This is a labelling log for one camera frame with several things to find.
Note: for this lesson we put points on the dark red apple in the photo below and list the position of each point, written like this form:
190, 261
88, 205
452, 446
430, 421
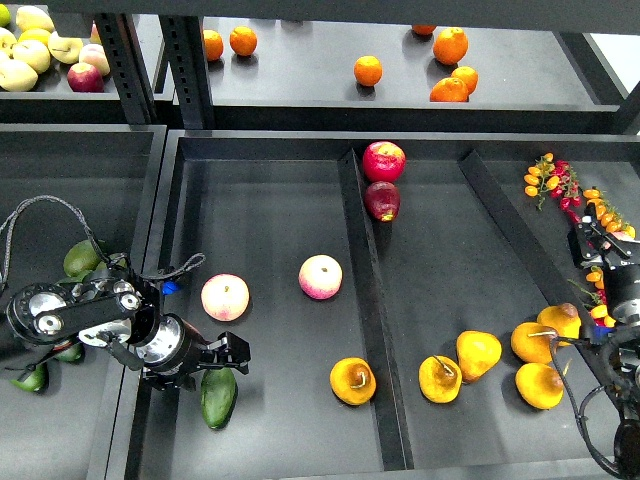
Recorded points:
382, 201

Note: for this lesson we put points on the black centre tray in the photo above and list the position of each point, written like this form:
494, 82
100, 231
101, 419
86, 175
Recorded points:
468, 251

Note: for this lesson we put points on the yellow pear with stem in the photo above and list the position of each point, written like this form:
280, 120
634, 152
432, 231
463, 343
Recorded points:
440, 379

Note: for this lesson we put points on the pink apple left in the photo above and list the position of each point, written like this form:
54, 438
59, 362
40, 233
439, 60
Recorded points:
225, 297

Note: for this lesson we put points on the pale yellow pear shelf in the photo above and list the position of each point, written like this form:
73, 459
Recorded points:
17, 76

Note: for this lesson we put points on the red chili pepper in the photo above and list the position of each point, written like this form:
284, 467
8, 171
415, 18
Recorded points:
574, 217

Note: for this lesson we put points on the green avocado lower left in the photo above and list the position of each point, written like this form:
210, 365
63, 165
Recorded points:
35, 382

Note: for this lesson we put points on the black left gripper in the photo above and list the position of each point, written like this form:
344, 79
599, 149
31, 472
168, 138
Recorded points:
173, 351

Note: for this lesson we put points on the orange on shelf centre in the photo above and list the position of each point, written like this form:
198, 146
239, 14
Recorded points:
368, 70

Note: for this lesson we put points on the orange on shelf left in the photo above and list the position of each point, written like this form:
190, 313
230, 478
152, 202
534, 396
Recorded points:
213, 45

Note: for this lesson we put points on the tall yellow pear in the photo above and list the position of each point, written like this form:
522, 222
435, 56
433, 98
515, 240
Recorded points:
477, 352

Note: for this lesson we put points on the green avocado top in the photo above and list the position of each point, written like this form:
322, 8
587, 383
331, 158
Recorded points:
81, 257

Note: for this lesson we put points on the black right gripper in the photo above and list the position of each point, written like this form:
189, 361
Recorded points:
618, 259

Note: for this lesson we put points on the cherry tomato bunch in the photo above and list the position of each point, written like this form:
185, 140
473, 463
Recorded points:
555, 180

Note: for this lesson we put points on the orange at shelf back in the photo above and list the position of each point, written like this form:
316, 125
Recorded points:
423, 30

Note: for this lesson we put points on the pink apple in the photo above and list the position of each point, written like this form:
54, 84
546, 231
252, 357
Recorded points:
320, 277
225, 297

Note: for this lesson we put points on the pale yellow apple shelf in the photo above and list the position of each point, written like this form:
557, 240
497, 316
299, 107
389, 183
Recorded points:
66, 50

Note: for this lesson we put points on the dark green avocado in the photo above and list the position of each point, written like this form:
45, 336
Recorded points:
218, 395

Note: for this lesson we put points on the orange shelf front right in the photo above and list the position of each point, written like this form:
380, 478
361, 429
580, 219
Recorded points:
449, 89

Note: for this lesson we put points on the bright red apple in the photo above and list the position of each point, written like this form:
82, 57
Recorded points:
383, 161

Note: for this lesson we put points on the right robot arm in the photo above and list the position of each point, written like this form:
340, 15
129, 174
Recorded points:
611, 353

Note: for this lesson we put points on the black left tray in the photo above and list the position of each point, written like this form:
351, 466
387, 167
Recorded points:
80, 426

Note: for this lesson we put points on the red apple on shelf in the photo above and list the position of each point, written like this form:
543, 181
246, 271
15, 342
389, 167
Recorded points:
85, 78

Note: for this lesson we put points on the pink peach on shelf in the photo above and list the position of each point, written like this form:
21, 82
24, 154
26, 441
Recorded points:
94, 54

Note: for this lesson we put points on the large orange on shelf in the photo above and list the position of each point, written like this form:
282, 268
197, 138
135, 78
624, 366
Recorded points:
451, 45

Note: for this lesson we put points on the orange shelf small right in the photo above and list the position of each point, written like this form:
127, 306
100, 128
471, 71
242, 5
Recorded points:
468, 75

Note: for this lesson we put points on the black tray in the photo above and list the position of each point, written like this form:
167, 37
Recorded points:
80, 426
468, 251

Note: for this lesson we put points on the pink apple centre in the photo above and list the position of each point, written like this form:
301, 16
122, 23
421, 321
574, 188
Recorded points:
320, 277

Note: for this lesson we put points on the black upper shelf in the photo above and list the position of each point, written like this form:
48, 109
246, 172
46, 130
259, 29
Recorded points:
544, 66

